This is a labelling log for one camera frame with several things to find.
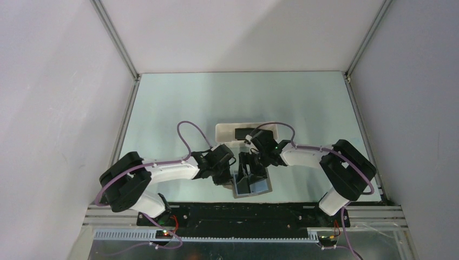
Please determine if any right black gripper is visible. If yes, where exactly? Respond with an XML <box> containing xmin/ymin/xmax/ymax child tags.
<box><xmin>235</xmin><ymin>151</ymin><xmax>271</xmax><ymax>185</ymax></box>

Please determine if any silver metal card holder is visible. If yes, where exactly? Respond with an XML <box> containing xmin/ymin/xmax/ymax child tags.
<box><xmin>231</xmin><ymin>171</ymin><xmax>272</xmax><ymax>199</ymax></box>

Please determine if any single black credit card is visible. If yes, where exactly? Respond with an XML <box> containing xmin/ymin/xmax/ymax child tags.
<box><xmin>235</xmin><ymin>177</ymin><xmax>253</xmax><ymax>196</ymax></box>

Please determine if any black credit card stack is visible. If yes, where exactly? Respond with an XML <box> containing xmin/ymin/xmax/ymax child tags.
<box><xmin>234</xmin><ymin>128</ymin><xmax>255</xmax><ymax>141</ymax></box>

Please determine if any white plastic tray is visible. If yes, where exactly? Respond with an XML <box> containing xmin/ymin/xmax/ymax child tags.
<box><xmin>215</xmin><ymin>122</ymin><xmax>263</xmax><ymax>148</ymax></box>

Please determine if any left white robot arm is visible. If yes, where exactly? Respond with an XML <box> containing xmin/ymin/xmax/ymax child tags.
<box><xmin>95</xmin><ymin>145</ymin><xmax>235</xmax><ymax>226</ymax></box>

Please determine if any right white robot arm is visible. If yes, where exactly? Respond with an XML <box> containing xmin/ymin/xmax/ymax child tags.
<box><xmin>244</xmin><ymin>129</ymin><xmax>376</xmax><ymax>226</ymax></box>

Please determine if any left small circuit board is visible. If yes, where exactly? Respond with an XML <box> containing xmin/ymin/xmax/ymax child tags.
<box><xmin>155</xmin><ymin>230</ymin><xmax>174</xmax><ymax>239</ymax></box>

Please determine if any small circuit board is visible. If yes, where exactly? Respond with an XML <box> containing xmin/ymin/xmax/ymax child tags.
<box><xmin>155</xmin><ymin>230</ymin><xmax>174</xmax><ymax>239</ymax></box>
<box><xmin>318</xmin><ymin>235</ymin><xmax>339</xmax><ymax>243</ymax></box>

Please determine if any right small circuit board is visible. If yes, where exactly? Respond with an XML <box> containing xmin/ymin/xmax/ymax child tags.
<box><xmin>318</xmin><ymin>235</ymin><xmax>339</xmax><ymax>243</ymax></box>

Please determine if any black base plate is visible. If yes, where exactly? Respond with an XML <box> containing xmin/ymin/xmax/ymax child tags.
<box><xmin>160</xmin><ymin>202</ymin><xmax>350</xmax><ymax>238</ymax></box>

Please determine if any white slotted cable duct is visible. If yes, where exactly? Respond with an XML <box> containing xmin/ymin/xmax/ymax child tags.
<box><xmin>94</xmin><ymin>229</ymin><xmax>319</xmax><ymax>243</ymax></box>

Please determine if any right aluminium frame post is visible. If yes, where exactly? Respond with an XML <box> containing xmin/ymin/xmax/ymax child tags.
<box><xmin>345</xmin><ymin>0</ymin><xmax>393</xmax><ymax>83</ymax></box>

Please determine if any aluminium frame post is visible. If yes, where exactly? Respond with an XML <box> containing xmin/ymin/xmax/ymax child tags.
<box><xmin>345</xmin><ymin>0</ymin><xmax>393</xmax><ymax>83</ymax></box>
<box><xmin>90</xmin><ymin>0</ymin><xmax>140</xmax><ymax>81</ymax></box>

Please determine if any left aluminium frame post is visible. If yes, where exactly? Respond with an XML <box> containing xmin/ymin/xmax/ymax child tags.
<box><xmin>90</xmin><ymin>0</ymin><xmax>140</xmax><ymax>81</ymax></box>

